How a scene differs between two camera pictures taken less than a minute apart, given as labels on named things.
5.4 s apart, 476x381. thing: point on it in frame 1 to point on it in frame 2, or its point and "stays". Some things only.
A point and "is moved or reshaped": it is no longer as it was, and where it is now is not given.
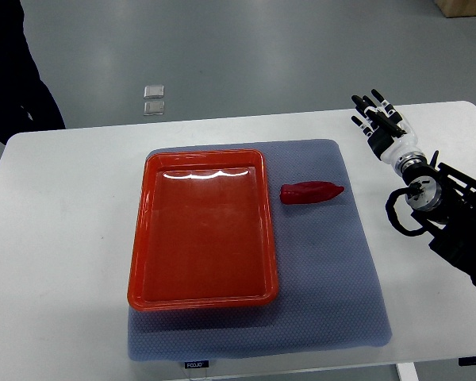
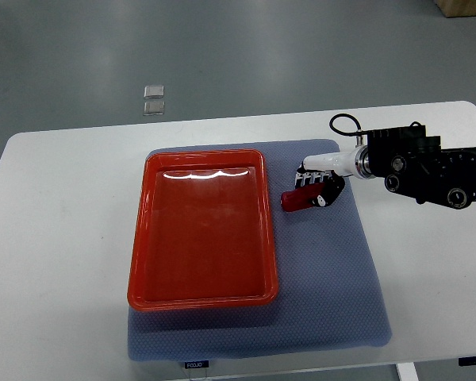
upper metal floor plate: (154, 91) stays
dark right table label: (474, 360) stays
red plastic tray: (204, 234) stays
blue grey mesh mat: (328, 291) stays
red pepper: (309, 191) is moved or reshaped
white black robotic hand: (392, 138) to (330, 169)
